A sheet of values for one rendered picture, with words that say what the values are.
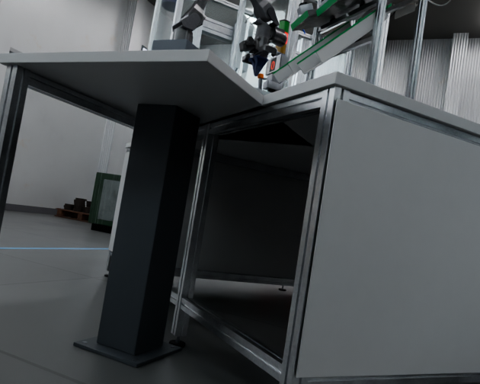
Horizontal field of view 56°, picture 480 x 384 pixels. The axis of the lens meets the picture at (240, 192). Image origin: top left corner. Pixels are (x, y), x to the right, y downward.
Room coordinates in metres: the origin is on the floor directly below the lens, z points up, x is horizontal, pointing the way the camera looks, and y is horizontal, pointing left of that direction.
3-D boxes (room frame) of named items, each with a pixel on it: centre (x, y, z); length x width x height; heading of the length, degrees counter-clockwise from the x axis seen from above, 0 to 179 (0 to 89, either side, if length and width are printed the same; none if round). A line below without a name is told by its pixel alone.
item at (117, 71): (1.54, 0.24, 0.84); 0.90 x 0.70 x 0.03; 155
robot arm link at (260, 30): (1.74, 0.01, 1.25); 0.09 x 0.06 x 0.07; 123
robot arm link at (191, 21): (1.57, 0.29, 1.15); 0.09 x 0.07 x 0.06; 33
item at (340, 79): (1.98, -0.46, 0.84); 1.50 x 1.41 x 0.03; 27
